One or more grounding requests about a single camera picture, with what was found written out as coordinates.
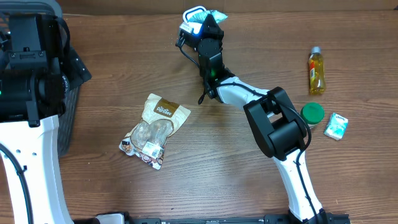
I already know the white barcode scanner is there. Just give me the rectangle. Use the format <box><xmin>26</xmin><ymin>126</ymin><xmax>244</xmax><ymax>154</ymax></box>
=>
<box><xmin>179</xmin><ymin>6</ymin><xmax>206</xmax><ymax>36</ymax></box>

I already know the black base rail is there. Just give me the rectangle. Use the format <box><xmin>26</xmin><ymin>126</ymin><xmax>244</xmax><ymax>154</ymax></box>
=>
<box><xmin>129</xmin><ymin>213</ymin><xmax>351</xmax><ymax>224</ymax></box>

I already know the green lid white jar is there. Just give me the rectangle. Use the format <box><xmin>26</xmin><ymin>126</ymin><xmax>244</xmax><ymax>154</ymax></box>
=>
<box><xmin>300</xmin><ymin>102</ymin><xmax>325</xmax><ymax>128</ymax></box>

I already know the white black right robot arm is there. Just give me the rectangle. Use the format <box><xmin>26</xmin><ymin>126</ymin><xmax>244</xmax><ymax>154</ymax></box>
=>
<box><xmin>196</xmin><ymin>14</ymin><xmax>328</xmax><ymax>223</ymax></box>

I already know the grey plastic shopping basket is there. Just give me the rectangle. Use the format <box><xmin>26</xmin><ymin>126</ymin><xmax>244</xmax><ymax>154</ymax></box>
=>
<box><xmin>1</xmin><ymin>0</ymin><xmax>80</xmax><ymax>157</ymax></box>

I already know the brown cookie bag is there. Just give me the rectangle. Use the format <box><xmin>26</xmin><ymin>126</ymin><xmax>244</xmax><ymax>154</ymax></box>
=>
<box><xmin>119</xmin><ymin>93</ymin><xmax>191</xmax><ymax>170</ymax></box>

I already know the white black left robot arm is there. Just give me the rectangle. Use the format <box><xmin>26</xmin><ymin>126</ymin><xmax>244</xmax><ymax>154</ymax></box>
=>
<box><xmin>1</xmin><ymin>14</ymin><xmax>91</xmax><ymax>223</ymax></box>

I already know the yellow oil bottle silver cap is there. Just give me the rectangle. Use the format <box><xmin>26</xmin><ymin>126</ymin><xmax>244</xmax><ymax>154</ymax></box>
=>
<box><xmin>308</xmin><ymin>46</ymin><xmax>326</xmax><ymax>95</ymax></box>

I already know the teal snack packet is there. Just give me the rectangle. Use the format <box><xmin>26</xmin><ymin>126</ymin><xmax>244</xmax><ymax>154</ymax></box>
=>
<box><xmin>188</xmin><ymin>10</ymin><xmax>228</xmax><ymax>24</ymax></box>

